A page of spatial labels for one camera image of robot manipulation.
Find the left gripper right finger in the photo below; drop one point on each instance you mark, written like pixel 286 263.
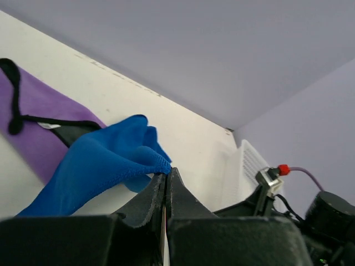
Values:
pixel 198 237

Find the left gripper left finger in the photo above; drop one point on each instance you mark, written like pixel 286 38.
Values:
pixel 133 235

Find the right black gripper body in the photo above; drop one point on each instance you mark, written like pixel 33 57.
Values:
pixel 327 228

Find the blue towel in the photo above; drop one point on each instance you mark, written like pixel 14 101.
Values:
pixel 98 161

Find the purple towel black trim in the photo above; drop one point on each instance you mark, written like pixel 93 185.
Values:
pixel 38 121

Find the white plastic basket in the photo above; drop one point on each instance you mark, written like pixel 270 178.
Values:
pixel 241 194

